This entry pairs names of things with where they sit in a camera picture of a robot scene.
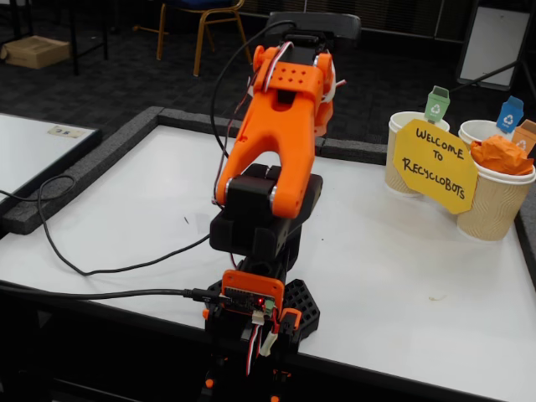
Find white table with black edge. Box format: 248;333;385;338
0;111;104;213

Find thin black camera cable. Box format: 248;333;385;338
0;19;296;277

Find red white black wire bundle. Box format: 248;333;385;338
244;322;264;376

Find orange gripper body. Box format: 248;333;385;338
312;99;335;137

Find thick black USB cable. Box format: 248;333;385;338
0;281;229;306

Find gold framed blue chair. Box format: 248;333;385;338
132;0;255;77

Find dark grey foam border strip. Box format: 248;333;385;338
1;106;165;235
155;106;326;158
513;204;536;294

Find white panel with black frame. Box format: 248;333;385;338
455;4;532;91

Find green recycling bin label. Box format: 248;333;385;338
425;85;453;126

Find beige ribbed paper cup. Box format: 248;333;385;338
458;119;516;146
456;146;536;242
384;111;452;198

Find blue recycling bin label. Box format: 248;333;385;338
493;95;525;134

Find brown cardboard box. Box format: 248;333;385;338
0;35;71;70

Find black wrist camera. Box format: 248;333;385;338
266;11;362;42

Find black metal furniture frame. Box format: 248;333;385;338
66;0;111;77

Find yellow welcome paper sign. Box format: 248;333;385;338
392;118;479;215

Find black metal stand bar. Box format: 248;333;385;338
450;58;523;95

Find short dark grey foam strip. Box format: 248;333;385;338
322;137;389;166

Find orange paper rubbish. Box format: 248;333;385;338
469;134;535;176

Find small handwritten paper sticker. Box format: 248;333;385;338
46;125;87;139

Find orange controller board holder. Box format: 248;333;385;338
220;270;286;326

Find orange recycling bin label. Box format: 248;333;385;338
513;120;536;158

